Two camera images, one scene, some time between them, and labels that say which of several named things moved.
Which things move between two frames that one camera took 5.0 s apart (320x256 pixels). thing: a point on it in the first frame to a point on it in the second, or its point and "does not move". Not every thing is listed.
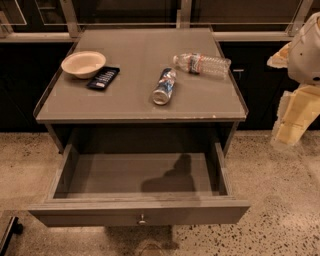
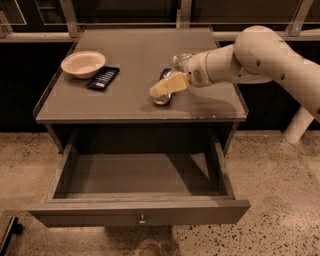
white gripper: (306, 55) to (196, 71)
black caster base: (15, 227) does not move
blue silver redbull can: (165, 86) does not move
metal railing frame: (61, 21) does not move
